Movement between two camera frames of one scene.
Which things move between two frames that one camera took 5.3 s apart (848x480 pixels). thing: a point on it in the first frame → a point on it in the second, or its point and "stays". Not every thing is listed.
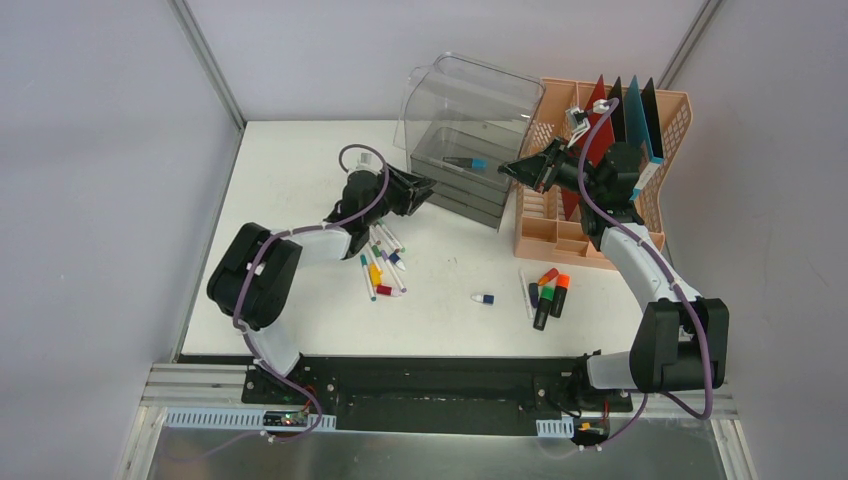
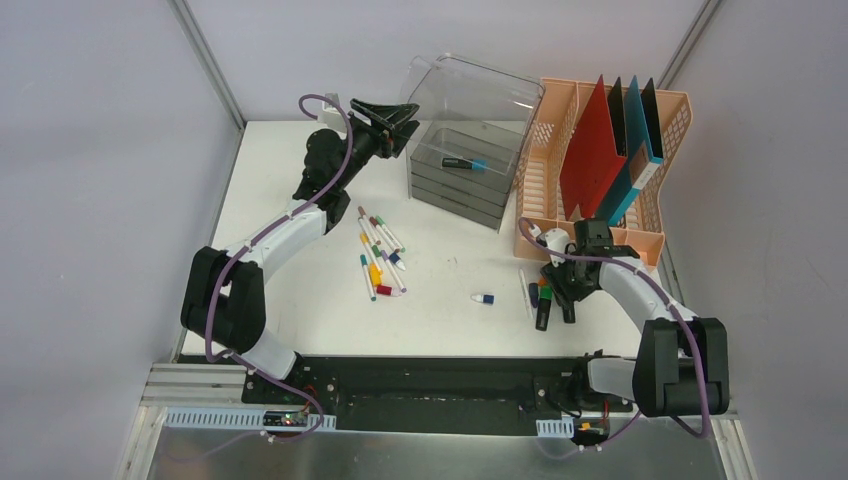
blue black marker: x=469 y=163 stays
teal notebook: x=638 y=131 stays
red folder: x=598 y=143 stays
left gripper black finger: x=420 y=190 → x=397 y=120
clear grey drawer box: x=460 y=120 stays
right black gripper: x=537 y=169 → x=564 y=295
